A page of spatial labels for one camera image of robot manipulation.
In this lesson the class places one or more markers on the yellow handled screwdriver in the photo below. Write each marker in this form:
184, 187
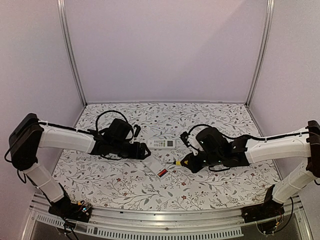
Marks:
177, 163

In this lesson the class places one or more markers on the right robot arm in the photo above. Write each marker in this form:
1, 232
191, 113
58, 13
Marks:
210, 148

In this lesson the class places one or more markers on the aluminium frame post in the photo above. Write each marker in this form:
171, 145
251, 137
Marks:
262, 51
61, 6

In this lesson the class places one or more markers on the plain white remote control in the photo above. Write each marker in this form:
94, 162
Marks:
156, 168

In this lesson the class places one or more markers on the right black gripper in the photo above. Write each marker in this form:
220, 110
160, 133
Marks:
188, 159

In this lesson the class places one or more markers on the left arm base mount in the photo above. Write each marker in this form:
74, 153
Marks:
66, 209

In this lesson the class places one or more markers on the front aluminium rail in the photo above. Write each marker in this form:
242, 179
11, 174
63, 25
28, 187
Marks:
212, 224

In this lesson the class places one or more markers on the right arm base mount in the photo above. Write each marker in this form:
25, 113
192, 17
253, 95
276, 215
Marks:
267, 217

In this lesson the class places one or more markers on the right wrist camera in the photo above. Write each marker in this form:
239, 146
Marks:
184, 137

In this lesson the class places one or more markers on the right aluminium frame post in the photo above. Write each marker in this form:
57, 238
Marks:
262, 51

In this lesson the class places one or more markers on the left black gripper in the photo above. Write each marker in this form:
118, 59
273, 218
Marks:
141, 156

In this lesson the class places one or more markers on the left aluminium frame post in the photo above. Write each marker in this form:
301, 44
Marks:
61, 6

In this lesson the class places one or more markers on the white remote with screen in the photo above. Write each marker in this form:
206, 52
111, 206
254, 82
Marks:
161, 144

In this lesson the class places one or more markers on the floral patterned table mat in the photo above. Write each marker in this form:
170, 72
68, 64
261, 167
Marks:
128, 184

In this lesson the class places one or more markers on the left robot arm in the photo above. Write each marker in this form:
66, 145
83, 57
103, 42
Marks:
32, 134

